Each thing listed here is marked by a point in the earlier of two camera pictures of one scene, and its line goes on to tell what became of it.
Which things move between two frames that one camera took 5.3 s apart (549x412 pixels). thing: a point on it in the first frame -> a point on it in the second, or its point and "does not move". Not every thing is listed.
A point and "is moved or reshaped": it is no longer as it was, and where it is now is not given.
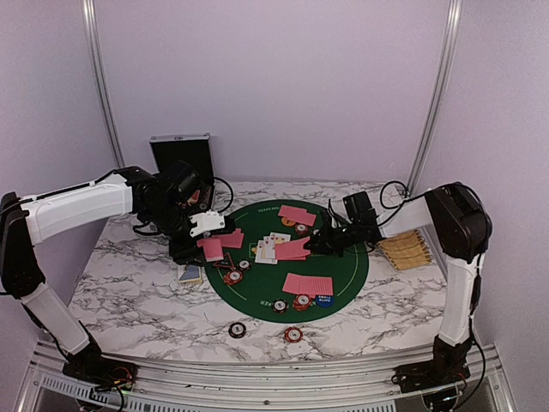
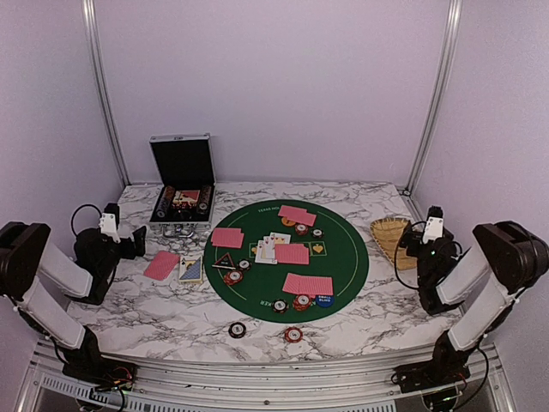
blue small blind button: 325,301 does not move
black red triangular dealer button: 226,263 does not move
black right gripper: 322,237 -> 412,237
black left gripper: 183,253 -> 138,242
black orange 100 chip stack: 237,330 does not move
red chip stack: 233,277 does not move
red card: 316,285 does not move
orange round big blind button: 287,222 does not move
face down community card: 292,251 is moved or reshaped
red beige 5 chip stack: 293,335 does not move
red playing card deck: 213,248 -> 161,264
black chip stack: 280,305 does not move
